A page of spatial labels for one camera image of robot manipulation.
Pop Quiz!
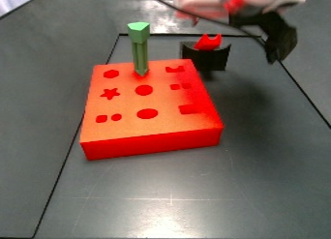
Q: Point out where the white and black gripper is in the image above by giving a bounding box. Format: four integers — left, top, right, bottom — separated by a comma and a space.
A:
174, 0, 307, 63

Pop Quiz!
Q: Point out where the red arch-profile bar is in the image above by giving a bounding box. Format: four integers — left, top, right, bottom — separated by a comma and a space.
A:
194, 34, 223, 50

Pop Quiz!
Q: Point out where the black curved fixture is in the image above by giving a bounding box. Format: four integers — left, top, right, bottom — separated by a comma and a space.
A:
180, 42, 231, 72

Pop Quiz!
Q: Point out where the green peg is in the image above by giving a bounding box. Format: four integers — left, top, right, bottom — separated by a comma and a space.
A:
127, 21, 150, 76

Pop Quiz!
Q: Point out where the red shape-sorter block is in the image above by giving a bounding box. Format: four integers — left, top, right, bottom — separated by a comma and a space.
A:
80, 59, 224, 160

